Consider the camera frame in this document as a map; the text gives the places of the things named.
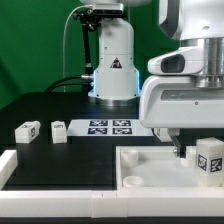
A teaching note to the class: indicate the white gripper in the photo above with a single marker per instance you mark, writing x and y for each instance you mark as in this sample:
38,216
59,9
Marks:
174,102

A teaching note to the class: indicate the white square tabletop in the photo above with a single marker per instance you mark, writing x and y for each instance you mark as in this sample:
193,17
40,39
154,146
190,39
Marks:
158,166

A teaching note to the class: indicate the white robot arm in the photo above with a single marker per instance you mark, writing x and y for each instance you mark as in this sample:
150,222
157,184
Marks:
191,22

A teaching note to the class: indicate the white sheet with tags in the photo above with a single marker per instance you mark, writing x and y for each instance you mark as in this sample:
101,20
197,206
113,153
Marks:
107,127

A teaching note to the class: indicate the white U-shaped fence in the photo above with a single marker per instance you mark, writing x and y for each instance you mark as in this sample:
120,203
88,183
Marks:
121,202

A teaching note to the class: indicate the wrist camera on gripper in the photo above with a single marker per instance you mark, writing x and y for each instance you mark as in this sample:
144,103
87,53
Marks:
184,61

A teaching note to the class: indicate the black camera stand pole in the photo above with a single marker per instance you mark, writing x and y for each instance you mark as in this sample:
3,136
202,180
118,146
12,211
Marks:
88,64

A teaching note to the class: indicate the black camera on mount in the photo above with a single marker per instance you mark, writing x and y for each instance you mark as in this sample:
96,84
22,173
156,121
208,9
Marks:
100,10

